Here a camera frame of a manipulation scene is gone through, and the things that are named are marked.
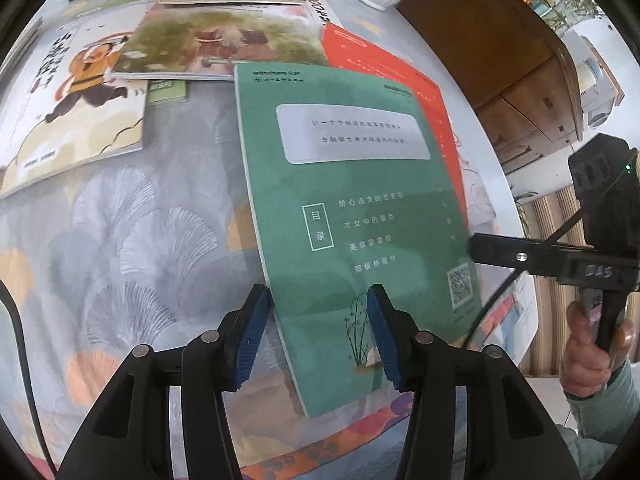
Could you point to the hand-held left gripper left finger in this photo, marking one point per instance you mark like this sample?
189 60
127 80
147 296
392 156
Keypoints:
250 335

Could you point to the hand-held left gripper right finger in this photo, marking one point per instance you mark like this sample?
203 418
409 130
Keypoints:
385 335

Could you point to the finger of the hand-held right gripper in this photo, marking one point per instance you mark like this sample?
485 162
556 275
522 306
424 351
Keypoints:
510 255

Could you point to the teal book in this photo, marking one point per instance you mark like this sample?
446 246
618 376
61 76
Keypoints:
350 210

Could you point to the person's right forearm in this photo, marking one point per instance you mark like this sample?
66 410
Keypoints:
605 420

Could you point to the person's right hand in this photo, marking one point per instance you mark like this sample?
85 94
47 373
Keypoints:
580 365

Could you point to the beige ribbed furniture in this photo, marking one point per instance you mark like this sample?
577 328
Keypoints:
550 285

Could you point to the white box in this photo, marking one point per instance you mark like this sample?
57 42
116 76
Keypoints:
595 85

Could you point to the wooden cabinet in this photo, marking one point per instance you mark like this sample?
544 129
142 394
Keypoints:
490 50

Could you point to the green potted plant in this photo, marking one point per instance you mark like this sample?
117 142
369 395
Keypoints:
575 0

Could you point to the red book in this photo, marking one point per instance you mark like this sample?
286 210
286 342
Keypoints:
400 75

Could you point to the white book with green band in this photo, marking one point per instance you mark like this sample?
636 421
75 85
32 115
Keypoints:
165 92

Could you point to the monkey cartoon storybook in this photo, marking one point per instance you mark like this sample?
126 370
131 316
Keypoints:
65 110

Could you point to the olive painted picture book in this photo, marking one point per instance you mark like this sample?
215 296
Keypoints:
225 42

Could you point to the white book with black print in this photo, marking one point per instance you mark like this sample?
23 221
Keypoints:
322 7

